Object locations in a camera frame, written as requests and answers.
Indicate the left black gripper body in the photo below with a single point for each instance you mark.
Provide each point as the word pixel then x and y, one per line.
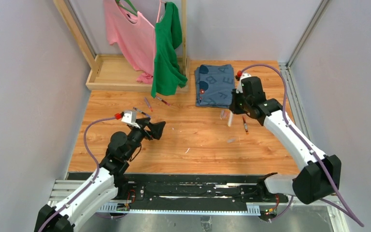
pixel 149 129

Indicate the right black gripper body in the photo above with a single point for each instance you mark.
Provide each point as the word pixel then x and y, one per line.
pixel 235 105

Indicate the purple pen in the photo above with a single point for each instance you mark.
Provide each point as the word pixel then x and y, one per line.
pixel 148 104
pixel 141 112

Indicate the white pen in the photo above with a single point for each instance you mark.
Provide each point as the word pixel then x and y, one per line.
pixel 230 119

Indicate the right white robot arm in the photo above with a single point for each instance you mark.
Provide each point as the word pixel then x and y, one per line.
pixel 319 174

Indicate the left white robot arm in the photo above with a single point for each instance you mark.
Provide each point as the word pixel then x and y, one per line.
pixel 102 173

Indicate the folded blue t-shirt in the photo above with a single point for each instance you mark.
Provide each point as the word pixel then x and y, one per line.
pixel 214 85

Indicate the green t-shirt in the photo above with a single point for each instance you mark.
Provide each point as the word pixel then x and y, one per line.
pixel 167 75

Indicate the wooden clothes rack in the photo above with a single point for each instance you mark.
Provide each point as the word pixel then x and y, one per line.
pixel 113 72

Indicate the pink t-shirt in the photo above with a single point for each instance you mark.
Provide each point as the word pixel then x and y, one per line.
pixel 135 37

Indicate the green clothes hanger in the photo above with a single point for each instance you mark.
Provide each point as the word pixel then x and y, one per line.
pixel 128 6

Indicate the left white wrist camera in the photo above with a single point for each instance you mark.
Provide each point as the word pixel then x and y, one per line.
pixel 129 118

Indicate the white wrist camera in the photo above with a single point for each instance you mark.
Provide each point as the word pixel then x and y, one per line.
pixel 129 118
pixel 239 88

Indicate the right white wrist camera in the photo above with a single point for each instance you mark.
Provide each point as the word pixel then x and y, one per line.
pixel 239 88

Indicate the aluminium frame rail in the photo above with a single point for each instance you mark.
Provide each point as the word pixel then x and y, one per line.
pixel 63 188

